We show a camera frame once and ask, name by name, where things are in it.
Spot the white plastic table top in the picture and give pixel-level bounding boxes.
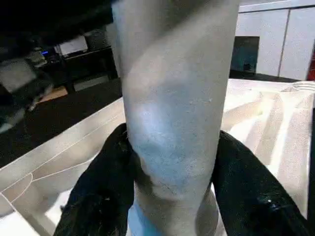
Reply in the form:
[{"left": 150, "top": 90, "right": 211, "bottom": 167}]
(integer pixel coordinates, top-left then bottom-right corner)
[{"left": 0, "top": 78, "right": 315, "bottom": 236}]

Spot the white glass-door cabinet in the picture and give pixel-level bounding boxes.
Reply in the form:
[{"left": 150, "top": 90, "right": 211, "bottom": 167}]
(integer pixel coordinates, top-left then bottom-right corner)
[{"left": 230, "top": 3, "right": 315, "bottom": 81}]

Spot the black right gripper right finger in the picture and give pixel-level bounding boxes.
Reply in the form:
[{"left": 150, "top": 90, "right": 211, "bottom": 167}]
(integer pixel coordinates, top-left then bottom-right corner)
[{"left": 211, "top": 129, "right": 311, "bottom": 236}]

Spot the white printer box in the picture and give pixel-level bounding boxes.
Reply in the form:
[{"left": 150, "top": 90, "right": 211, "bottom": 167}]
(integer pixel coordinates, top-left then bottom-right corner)
[{"left": 60, "top": 36, "right": 89, "bottom": 57}]

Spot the dark low shelf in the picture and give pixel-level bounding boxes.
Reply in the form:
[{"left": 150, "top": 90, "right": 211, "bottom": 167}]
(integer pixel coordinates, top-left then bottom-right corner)
[{"left": 48, "top": 29, "right": 119, "bottom": 93}]

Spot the white plastic table leg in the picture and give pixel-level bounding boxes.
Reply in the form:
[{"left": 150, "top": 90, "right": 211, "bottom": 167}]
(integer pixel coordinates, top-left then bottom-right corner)
[{"left": 110, "top": 0, "right": 241, "bottom": 236}]

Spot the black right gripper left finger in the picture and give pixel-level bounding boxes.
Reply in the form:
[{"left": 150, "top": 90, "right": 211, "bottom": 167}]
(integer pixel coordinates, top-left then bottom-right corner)
[{"left": 53, "top": 122, "right": 138, "bottom": 236}]

